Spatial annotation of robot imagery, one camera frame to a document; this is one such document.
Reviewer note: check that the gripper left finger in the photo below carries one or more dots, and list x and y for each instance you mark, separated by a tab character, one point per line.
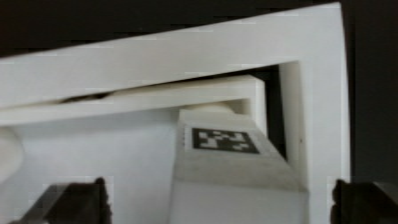
71	204

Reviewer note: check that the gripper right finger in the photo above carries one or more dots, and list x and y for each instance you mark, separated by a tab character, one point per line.
364	203

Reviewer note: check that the white square table top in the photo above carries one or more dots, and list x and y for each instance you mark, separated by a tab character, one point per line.
103	138

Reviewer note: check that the white table leg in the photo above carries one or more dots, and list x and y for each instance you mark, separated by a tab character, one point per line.
234	185
10	153

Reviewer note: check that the white right fence wall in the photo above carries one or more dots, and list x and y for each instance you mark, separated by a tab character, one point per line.
280	47

